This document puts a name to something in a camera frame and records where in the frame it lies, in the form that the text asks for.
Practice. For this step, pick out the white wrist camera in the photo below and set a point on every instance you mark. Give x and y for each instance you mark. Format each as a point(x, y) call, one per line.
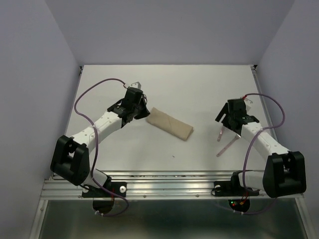
point(136, 85)
point(248, 104)

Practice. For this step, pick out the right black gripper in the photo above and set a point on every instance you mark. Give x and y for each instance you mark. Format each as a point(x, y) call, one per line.
point(224, 110)

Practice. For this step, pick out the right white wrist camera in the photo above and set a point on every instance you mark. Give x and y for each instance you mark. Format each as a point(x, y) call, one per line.
point(248, 104)

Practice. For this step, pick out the pink handled fork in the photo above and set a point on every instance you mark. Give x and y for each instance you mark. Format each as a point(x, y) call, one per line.
point(228, 145)

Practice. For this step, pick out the beige cloth napkin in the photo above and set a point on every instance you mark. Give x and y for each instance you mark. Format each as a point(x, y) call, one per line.
point(169, 124)

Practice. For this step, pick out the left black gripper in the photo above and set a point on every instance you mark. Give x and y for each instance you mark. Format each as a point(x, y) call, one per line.
point(145, 112)

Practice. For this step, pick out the aluminium front rail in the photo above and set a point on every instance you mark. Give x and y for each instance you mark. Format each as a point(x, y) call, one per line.
point(167, 205)

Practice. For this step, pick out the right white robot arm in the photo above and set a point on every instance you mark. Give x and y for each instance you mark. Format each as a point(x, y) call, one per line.
point(284, 172)

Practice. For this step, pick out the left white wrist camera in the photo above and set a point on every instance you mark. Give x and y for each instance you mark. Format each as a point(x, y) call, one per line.
point(136, 85)

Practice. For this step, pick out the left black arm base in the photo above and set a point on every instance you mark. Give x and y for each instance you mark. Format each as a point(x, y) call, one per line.
point(109, 188)

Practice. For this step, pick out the pink handled knife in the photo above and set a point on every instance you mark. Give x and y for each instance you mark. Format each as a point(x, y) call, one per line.
point(220, 134)

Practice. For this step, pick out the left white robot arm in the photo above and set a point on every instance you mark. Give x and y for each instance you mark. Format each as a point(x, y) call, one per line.
point(71, 155)

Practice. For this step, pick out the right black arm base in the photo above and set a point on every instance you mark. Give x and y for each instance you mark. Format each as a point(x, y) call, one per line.
point(232, 188)

